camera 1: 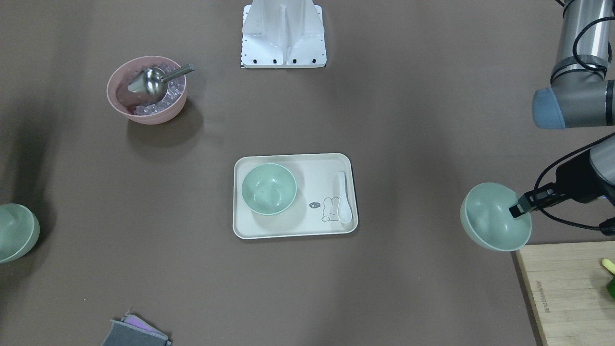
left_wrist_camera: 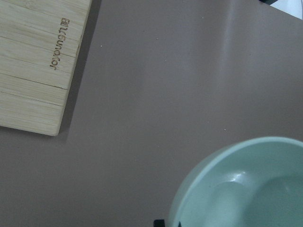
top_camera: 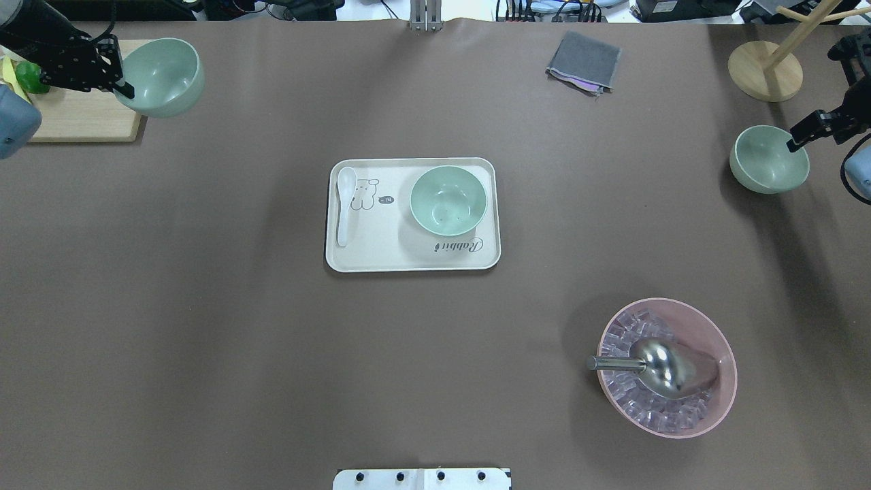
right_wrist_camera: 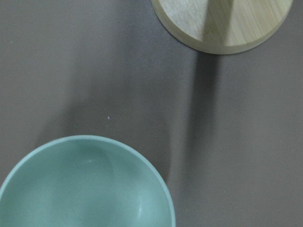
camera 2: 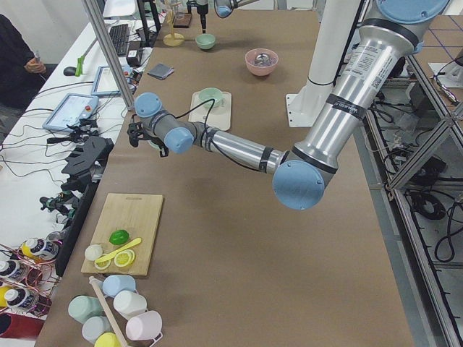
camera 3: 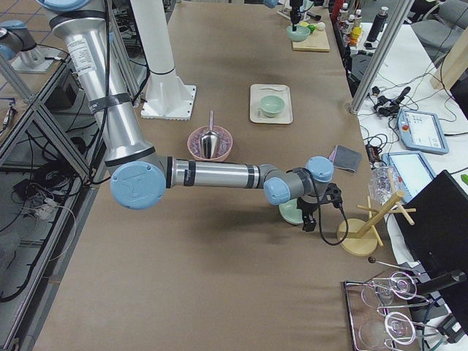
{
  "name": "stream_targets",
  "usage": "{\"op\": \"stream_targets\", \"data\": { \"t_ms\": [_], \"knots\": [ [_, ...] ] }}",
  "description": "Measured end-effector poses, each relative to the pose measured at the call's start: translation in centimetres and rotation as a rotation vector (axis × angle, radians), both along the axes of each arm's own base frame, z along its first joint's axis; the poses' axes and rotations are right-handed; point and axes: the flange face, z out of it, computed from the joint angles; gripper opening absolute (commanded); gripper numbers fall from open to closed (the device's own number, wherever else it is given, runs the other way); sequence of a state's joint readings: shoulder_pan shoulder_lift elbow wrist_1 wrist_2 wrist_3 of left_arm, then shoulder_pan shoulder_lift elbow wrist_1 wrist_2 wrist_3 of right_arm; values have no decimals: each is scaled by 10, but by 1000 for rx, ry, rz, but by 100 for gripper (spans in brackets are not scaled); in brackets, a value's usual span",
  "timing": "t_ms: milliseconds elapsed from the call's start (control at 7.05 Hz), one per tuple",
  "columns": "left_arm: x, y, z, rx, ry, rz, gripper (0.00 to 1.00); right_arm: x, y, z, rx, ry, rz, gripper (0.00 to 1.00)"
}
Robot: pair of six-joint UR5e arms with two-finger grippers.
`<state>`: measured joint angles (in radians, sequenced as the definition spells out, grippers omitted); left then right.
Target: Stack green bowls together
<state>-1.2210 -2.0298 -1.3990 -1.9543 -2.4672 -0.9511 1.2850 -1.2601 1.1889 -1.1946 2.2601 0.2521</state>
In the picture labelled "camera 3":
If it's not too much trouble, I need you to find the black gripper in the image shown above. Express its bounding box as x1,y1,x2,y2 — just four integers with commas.
297,183,343,233
290,0,303,18

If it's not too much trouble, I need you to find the green bowl from cutting board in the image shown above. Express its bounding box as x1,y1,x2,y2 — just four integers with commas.
286,26,311,42

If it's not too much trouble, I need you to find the white garlic bulb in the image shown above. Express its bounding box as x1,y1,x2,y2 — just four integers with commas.
315,22,325,31

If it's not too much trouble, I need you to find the bamboo cutting board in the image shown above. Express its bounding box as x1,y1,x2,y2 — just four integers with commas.
292,29,330,53

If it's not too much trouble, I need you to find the wooden mug tree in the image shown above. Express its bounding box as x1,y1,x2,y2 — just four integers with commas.
336,190,417,257

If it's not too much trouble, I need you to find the grey folded cloth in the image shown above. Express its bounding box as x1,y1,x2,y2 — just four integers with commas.
328,145,362,173

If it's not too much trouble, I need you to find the black bottle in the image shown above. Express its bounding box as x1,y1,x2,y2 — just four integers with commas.
366,6,388,42

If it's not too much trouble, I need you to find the beige serving tray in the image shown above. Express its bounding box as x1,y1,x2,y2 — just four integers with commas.
249,84,293,124

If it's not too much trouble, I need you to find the teach pendant tablet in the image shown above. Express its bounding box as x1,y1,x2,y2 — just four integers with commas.
382,151,436,203
397,109,450,154

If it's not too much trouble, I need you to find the glass rack tray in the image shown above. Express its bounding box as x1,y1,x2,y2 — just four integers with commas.
342,271,449,350

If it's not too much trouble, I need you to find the pink bowl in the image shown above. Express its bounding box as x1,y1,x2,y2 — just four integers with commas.
187,126,233,162

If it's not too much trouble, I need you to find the black monitor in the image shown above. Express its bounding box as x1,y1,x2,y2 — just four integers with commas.
395,170,467,278

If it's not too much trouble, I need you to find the metal scoop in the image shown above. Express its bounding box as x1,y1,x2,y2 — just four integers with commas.
200,110,220,159

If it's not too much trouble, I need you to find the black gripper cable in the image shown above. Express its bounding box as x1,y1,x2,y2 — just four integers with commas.
312,178,350,246

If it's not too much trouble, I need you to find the aluminium frame post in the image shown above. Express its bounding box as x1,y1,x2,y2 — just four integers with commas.
349,0,414,115

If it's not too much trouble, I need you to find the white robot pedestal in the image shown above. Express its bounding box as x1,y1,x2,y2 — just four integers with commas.
131,0,197,121

